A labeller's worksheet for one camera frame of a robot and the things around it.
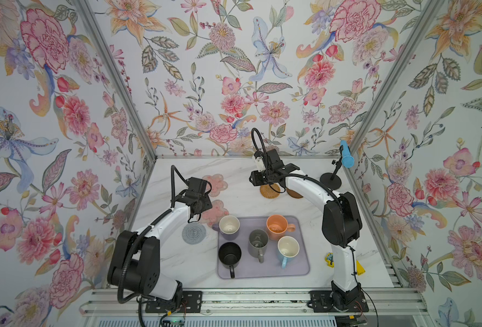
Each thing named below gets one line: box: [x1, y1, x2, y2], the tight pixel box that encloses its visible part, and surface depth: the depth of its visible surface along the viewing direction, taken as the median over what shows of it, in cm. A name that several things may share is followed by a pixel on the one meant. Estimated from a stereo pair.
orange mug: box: [266, 214, 297, 241], surface depth 88 cm
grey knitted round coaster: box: [181, 222, 207, 245], surface depth 92 cm
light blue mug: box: [277, 235, 301, 270], surface depth 80 cm
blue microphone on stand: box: [319, 139, 355, 191], surface depth 109 cm
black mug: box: [217, 241, 243, 279], surface depth 80 cm
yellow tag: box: [356, 260, 366, 276], surface depth 83 cm
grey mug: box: [247, 228, 270, 264], surface depth 81 cm
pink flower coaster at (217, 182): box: [202, 173, 229, 198], surface depth 110 cm
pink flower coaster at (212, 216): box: [200, 199, 230, 228], surface depth 100 cm
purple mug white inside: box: [211, 214, 241, 241], surface depth 88 cm
